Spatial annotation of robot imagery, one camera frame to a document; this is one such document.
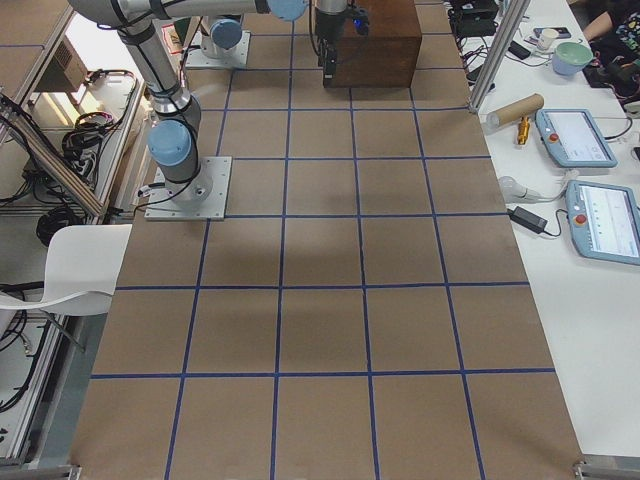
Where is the yellow utility knife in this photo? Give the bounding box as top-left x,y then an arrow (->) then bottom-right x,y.
516,116 -> 531,146

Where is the upper teach pendant tablet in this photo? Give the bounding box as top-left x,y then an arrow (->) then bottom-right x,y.
535,109 -> 618,168

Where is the white paper cup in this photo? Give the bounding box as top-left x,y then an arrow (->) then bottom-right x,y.
537,28 -> 559,52

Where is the black smartphone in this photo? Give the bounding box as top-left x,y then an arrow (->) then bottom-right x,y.
531,26 -> 572,41

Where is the white plastic chair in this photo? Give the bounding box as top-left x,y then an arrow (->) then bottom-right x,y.
1,224 -> 132,316

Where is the green bowl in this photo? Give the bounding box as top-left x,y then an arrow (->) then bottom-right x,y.
551,42 -> 594,76

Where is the dark wooden drawer cabinet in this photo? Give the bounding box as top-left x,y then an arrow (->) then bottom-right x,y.
323,0 -> 422,88

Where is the aluminium frame post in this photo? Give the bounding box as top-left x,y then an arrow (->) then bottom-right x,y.
468,0 -> 530,113

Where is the teach pendant tablet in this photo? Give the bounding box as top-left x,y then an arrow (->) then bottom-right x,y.
535,109 -> 618,168
565,180 -> 639,265

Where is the white light bulb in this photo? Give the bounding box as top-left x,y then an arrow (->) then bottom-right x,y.
498,176 -> 542,203

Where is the lower teach pendant tablet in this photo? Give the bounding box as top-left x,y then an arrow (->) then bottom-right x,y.
565,180 -> 639,265

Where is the black power adapter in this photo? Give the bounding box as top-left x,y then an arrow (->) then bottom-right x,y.
507,206 -> 547,234

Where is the cardboard tube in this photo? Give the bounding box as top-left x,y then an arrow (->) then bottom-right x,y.
486,93 -> 544,129

